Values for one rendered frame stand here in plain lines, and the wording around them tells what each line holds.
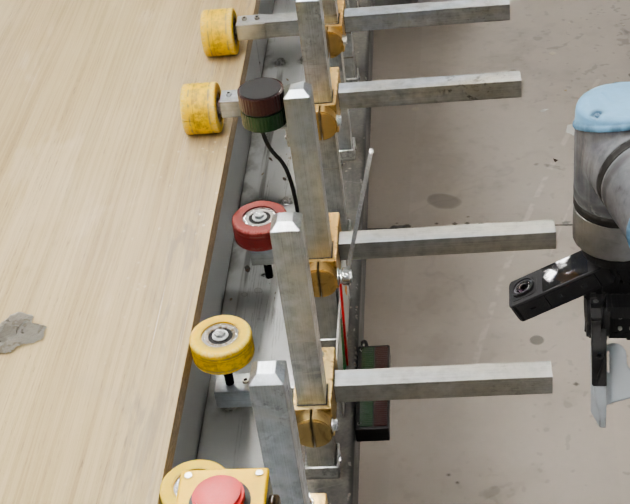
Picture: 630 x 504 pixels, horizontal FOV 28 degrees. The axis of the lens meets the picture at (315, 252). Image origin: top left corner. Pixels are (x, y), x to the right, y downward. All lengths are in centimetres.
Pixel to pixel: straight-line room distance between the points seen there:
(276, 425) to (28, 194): 81
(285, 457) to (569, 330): 170
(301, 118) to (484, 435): 122
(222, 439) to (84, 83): 70
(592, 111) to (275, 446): 45
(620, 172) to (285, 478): 46
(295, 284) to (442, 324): 151
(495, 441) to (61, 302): 122
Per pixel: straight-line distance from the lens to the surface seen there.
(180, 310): 165
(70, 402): 157
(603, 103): 121
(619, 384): 137
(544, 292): 133
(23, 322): 167
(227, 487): 97
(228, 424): 189
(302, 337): 151
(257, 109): 160
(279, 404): 123
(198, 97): 195
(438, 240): 178
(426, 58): 397
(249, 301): 209
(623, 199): 115
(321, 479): 168
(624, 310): 133
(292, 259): 143
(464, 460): 264
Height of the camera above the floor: 194
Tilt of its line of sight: 37 degrees down
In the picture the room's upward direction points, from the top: 8 degrees counter-clockwise
